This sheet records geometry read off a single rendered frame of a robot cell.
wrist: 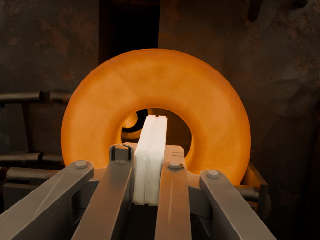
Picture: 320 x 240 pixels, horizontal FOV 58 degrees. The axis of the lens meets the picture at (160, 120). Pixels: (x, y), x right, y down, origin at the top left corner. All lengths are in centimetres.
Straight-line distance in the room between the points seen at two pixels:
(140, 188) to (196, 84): 10
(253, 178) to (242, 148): 3
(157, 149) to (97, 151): 9
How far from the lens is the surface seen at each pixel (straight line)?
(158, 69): 22
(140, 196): 16
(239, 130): 23
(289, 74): 32
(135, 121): 32
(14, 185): 25
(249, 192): 23
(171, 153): 17
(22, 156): 32
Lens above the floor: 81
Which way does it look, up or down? 13 degrees down
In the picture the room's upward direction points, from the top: 4 degrees clockwise
